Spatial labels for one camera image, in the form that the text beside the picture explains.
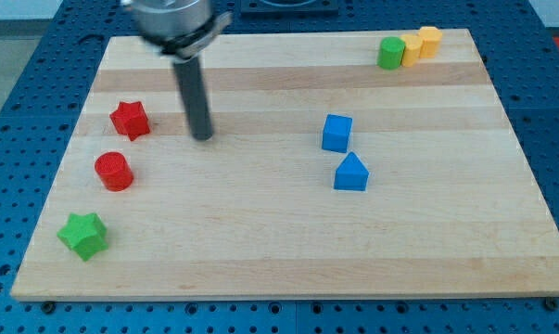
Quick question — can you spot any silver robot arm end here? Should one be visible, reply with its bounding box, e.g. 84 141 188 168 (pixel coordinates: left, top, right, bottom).
121 0 233 62

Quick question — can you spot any red star block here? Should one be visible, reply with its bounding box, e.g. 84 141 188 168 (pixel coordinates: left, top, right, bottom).
109 101 150 141

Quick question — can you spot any green star block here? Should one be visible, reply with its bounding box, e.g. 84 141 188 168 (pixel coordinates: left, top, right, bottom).
57 212 108 262

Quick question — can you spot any wooden board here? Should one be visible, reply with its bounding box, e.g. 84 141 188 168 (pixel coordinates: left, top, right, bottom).
11 29 559 302

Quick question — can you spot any blue cube block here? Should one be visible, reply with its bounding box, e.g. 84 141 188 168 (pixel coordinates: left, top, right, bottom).
321 114 352 153

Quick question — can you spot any blue house-shaped block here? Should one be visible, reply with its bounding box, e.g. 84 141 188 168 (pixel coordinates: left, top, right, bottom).
333 152 370 191

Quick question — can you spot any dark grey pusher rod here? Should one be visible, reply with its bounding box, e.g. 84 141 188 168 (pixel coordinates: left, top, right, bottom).
173 57 213 141

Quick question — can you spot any green cylinder block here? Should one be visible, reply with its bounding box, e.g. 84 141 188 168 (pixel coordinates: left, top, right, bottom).
376 36 405 70

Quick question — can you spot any red cylinder block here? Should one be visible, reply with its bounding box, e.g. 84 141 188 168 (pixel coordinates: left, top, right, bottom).
95 151 134 192

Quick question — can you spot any yellow cylinder block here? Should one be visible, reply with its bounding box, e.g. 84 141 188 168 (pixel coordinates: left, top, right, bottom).
400 34 423 67

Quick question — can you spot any yellow hexagon block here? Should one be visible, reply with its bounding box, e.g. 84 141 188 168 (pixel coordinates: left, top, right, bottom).
417 26 443 58

